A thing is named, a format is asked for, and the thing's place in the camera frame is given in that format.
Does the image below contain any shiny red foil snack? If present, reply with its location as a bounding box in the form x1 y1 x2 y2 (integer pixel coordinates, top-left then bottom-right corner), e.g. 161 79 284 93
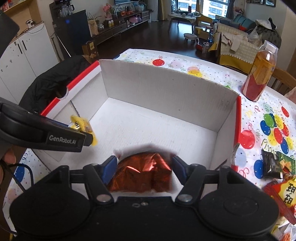
107 152 172 193

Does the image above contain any black mini fridge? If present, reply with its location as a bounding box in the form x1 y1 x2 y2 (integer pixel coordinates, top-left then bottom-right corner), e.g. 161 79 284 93
49 1 91 59

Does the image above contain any sofa with yellow cover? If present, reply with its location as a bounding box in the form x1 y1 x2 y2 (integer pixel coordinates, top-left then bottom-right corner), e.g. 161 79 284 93
209 23 260 74

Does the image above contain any red white cardboard box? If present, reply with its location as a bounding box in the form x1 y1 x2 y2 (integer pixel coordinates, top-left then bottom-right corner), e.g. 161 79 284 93
35 60 240 170

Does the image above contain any person left hand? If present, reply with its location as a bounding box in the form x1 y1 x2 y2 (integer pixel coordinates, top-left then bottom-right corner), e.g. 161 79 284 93
0 149 16 184

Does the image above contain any orange juice bottle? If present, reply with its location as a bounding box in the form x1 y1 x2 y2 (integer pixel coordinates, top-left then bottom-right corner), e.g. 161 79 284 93
241 40 278 102

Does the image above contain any balloon pattern tablecloth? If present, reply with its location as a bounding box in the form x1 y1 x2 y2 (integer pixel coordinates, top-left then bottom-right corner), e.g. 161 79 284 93
4 48 296 241

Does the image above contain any black snack packet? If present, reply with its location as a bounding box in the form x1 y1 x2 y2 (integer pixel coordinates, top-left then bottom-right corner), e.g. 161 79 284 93
261 149 283 179

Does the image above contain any wooden chair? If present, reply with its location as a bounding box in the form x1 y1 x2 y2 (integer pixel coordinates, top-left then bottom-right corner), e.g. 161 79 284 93
271 67 296 95

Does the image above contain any coffee table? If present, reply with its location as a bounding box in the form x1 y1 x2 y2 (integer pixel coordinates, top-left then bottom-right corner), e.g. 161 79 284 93
168 13 201 33

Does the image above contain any white cabinet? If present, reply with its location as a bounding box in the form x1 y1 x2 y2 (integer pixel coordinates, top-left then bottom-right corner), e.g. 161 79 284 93
1 22 59 103

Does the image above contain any red chips bag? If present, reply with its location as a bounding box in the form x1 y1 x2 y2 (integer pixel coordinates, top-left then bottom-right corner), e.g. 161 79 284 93
263 178 295 225

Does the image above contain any yellow snack packet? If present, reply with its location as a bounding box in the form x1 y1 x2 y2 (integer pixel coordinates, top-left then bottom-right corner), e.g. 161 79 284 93
69 115 98 146

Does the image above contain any green snack packet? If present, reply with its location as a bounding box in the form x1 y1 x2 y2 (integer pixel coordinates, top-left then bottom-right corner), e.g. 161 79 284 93
276 151 295 175

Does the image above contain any tv console cabinet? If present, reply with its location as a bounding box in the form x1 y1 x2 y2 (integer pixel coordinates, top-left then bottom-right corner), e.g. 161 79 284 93
92 11 150 45

